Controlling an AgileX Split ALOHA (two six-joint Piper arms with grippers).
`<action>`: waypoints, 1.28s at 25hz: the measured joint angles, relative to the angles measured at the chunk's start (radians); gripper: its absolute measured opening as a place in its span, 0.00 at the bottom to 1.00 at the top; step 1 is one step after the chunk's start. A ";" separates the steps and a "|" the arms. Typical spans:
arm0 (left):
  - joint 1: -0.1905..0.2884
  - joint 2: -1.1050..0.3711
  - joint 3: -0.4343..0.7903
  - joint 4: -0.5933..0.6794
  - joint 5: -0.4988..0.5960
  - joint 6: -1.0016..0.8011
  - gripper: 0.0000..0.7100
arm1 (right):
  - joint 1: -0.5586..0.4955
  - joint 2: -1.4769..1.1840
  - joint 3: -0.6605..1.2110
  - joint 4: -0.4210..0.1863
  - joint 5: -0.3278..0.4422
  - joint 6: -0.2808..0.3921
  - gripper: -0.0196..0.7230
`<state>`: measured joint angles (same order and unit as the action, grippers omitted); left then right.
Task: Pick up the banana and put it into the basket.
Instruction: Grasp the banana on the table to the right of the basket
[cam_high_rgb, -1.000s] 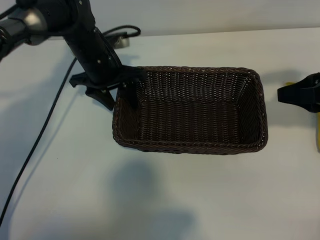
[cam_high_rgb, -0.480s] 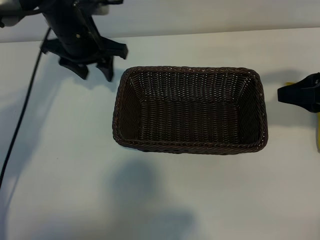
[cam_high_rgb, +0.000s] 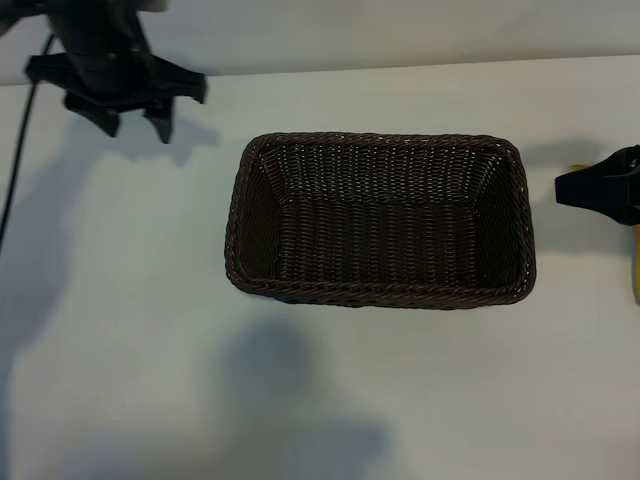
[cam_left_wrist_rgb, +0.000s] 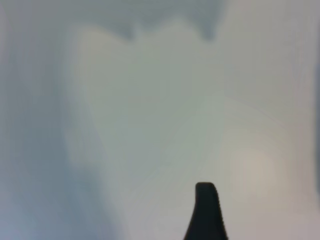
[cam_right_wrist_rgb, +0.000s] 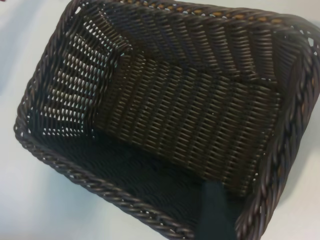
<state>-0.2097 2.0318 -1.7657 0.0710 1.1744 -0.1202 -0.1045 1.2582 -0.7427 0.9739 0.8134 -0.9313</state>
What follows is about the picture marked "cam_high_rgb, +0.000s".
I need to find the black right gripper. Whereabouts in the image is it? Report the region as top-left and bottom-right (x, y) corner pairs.
(553, 145), (640, 229)

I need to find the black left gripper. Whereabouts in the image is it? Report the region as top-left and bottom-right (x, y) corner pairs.
(27, 9), (208, 146)

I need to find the yellow banana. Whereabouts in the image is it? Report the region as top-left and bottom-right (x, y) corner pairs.
(571, 162), (640, 307)

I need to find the dark brown wicker basket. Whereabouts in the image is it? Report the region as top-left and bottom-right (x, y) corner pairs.
(223, 130), (537, 312)

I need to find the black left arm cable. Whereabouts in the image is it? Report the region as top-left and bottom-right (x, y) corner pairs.
(0, 34), (57, 249)

